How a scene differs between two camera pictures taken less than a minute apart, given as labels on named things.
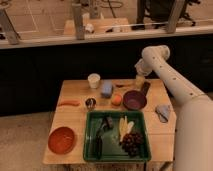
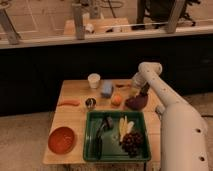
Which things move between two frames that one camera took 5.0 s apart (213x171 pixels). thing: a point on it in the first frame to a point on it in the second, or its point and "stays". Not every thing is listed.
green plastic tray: x=116 y=136 stays
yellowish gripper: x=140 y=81 to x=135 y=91
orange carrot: x=69 y=102 stays
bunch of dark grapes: x=131 y=142 stays
